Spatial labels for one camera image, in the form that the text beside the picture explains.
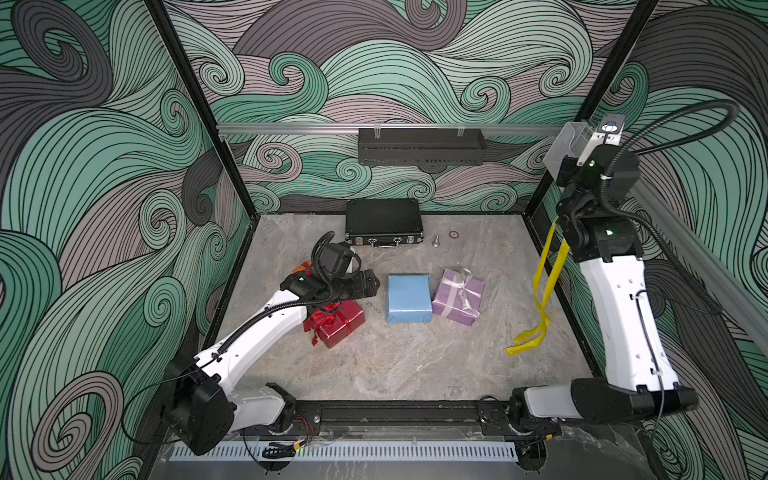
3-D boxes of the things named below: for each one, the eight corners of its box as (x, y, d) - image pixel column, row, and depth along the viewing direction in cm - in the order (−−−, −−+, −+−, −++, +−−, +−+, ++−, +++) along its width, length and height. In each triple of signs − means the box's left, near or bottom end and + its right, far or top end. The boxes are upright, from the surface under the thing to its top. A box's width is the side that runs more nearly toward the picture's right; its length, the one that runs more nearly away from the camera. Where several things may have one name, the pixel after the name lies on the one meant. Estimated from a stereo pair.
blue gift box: (386, 323, 92) (387, 312, 86) (385, 287, 101) (386, 274, 95) (431, 323, 92) (435, 312, 86) (426, 287, 101) (429, 274, 95)
